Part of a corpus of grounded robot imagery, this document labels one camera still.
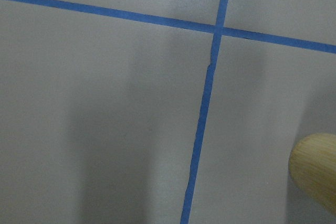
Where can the wooden right gripper finger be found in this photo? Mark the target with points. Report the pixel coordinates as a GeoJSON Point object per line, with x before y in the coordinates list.
{"type": "Point", "coordinates": [312, 168]}

